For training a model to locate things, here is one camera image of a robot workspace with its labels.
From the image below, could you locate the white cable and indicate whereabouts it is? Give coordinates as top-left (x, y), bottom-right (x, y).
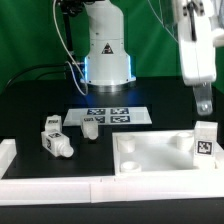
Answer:
top-left (52, 0), bottom-right (90, 97)

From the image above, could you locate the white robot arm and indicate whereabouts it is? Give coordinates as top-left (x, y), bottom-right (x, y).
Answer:
top-left (84, 0), bottom-right (224, 116)

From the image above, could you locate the white marker tag sheet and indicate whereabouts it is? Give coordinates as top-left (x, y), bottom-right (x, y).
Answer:
top-left (63, 107), bottom-right (152, 126)

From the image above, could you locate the white left fence rail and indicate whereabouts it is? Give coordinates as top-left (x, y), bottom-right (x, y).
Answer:
top-left (0, 139), bottom-right (17, 179)

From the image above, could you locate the white fence rail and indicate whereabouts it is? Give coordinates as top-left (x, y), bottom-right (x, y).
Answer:
top-left (0, 139), bottom-right (17, 179)
top-left (0, 171), bottom-right (224, 206)

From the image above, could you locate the white front fence rail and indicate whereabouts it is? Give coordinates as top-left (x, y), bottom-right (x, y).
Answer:
top-left (0, 171), bottom-right (224, 206)

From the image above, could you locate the black cable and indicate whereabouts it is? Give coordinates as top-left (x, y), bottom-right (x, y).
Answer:
top-left (2, 63), bottom-right (73, 93)

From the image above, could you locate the white square table top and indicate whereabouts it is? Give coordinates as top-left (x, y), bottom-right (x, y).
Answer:
top-left (112, 130), bottom-right (224, 177)

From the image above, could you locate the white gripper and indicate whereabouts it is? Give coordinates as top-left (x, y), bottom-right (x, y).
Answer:
top-left (172, 0), bottom-right (224, 116)

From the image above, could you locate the black camera stand pole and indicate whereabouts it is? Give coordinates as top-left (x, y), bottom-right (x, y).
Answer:
top-left (63, 12), bottom-right (74, 59)

